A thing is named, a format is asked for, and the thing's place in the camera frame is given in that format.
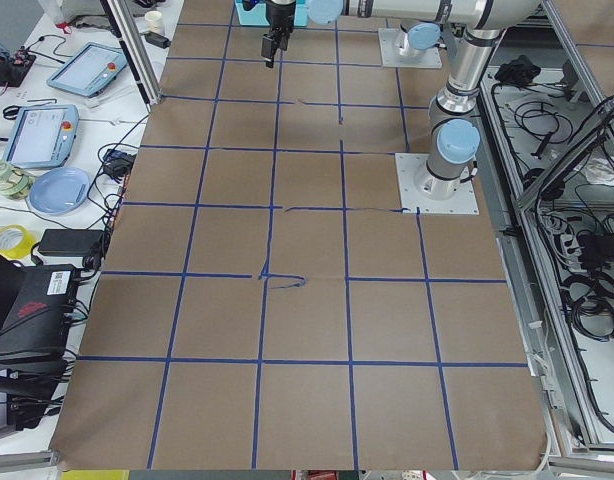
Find black small adapter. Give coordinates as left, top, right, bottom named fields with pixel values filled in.
left=144, top=31, right=171, bottom=49

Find brown paper table cover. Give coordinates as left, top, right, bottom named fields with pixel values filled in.
left=52, top=1, right=546, bottom=470

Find green tape rolls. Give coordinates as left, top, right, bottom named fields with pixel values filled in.
left=0, top=160, right=35, bottom=200

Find black power adapter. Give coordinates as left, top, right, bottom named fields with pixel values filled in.
left=37, top=229, right=103, bottom=257

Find upper blue teach pendant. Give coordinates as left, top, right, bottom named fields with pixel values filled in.
left=46, top=42, right=127, bottom=98

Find light blue plate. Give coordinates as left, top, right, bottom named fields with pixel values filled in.
left=27, top=167, right=91, bottom=216

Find light blue plastic bin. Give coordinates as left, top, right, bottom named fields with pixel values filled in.
left=235, top=0, right=308, bottom=27

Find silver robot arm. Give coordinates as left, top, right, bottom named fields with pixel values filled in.
left=395, top=22, right=441, bottom=55
left=306, top=0, right=538, bottom=201

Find white paper cup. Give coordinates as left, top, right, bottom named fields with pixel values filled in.
left=144, top=10, right=165, bottom=35

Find lower blue teach pendant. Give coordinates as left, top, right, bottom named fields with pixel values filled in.
left=3, top=105, right=80, bottom=169

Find aluminium frame post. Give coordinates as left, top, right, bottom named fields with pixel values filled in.
left=100, top=0, right=161, bottom=106

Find blue teach pendant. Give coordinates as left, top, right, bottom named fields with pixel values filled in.
left=46, top=42, right=127, bottom=98
left=3, top=105, right=80, bottom=169

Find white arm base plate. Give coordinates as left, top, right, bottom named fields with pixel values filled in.
left=378, top=28, right=442, bottom=69
left=395, top=153, right=479, bottom=215

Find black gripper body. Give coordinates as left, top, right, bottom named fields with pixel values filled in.
left=266, top=0, right=296, bottom=40

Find yellow tape roll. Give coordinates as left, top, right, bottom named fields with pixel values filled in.
left=0, top=225, right=36, bottom=260

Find black computer box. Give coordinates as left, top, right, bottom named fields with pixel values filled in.
left=0, top=254, right=79, bottom=365

